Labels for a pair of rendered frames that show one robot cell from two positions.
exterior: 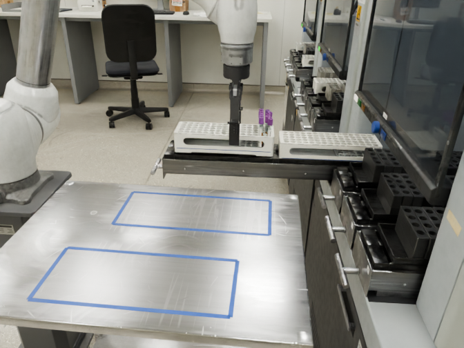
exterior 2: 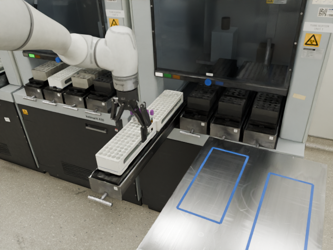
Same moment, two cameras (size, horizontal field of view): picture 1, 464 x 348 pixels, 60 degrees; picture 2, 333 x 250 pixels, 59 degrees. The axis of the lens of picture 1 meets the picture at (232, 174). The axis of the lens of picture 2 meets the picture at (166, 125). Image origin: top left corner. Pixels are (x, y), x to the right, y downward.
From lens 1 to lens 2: 1.07 m
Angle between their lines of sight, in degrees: 58
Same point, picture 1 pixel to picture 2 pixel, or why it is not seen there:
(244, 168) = (152, 151)
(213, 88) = not seen: outside the picture
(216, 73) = not seen: outside the picture
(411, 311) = (282, 141)
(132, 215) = (211, 211)
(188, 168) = (132, 177)
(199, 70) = not seen: outside the picture
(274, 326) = (317, 172)
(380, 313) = (283, 149)
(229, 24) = (133, 61)
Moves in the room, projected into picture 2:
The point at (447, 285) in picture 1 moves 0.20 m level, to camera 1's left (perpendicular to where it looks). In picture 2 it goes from (303, 118) to (303, 146)
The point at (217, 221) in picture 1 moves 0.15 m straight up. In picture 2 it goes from (229, 172) to (233, 138)
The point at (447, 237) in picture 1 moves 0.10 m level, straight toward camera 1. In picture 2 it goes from (296, 103) to (319, 112)
